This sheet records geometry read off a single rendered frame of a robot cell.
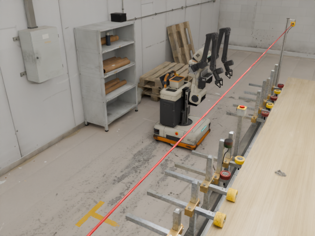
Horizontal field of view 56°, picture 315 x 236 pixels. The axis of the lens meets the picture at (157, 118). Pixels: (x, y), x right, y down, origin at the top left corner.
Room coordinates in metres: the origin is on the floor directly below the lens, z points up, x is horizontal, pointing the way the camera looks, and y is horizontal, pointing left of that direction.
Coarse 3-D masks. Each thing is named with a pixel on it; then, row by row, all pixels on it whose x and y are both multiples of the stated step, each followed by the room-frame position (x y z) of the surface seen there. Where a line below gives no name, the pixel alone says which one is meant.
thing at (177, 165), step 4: (176, 164) 2.00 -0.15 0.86; (180, 164) 2.00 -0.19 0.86; (184, 164) 2.00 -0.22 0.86; (180, 168) 1.99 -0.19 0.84; (184, 168) 1.97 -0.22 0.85; (188, 168) 1.95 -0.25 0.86; (192, 168) 1.95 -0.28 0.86; (196, 172) 1.92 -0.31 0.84; (200, 172) 1.90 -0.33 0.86; (204, 172) 1.90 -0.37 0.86; (204, 176) 1.89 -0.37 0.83; (220, 180) 1.82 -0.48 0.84; (224, 180) 1.81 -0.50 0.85
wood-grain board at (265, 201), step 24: (288, 96) 3.35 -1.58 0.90; (312, 96) 3.35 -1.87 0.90; (288, 120) 2.71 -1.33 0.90; (312, 120) 2.71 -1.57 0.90; (264, 144) 2.25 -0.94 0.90; (288, 144) 2.25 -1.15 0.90; (312, 144) 2.25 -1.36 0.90; (264, 168) 1.90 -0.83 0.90; (288, 168) 1.90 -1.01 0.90; (312, 168) 1.90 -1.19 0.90; (240, 192) 1.61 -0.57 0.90; (264, 192) 1.61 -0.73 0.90; (288, 192) 1.61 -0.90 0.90; (312, 192) 1.61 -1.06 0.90; (240, 216) 1.39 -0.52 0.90; (264, 216) 1.39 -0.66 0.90; (288, 216) 1.39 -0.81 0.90; (312, 216) 1.39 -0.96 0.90
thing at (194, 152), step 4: (192, 152) 2.21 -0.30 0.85; (196, 152) 2.20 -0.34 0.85; (200, 152) 2.20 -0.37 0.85; (200, 156) 2.17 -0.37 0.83; (204, 156) 2.15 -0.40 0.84; (216, 156) 2.13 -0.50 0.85; (216, 160) 2.10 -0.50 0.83; (232, 164) 2.03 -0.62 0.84; (236, 164) 2.02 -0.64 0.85; (240, 168) 2.00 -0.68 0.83
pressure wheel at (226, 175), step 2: (222, 170) 1.86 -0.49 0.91; (224, 170) 1.86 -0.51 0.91; (226, 170) 1.86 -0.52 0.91; (220, 172) 1.83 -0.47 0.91; (222, 172) 1.84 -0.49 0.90; (224, 172) 1.84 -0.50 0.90; (226, 172) 1.84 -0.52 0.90; (228, 172) 1.83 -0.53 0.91; (220, 174) 1.81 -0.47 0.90; (222, 174) 1.81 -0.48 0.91; (224, 174) 1.81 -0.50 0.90; (226, 174) 1.81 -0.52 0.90; (228, 174) 1.81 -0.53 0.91; (230, 174) 1.81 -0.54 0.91; (220, 176) 1.81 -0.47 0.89; (222, 176) 1.79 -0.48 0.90; (224, 176) 1.79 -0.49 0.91; (226, 176) 1.79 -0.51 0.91; (228, 176) 1.79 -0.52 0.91; (230, 176) 1.80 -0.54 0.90; (222, 178) 1.79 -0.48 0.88; (224, 178) 1.79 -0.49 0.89; (226, 178) 1.78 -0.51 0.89; (228, 178) 1.79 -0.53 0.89; (224, 184) 1.82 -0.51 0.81
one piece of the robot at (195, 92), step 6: (192, 60) 3.74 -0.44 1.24; (198, 72) 3.67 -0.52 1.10; (192, 84) 3.77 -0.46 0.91; (192, 90) 3.73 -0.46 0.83; (198, 90) 3.70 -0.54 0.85; (204, 90) 3.82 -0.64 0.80; (192, 96) 3.73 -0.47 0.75; (198, 96) 3.69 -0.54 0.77; (192, 102) 3.73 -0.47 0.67; (198, 102) 3.68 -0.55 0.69
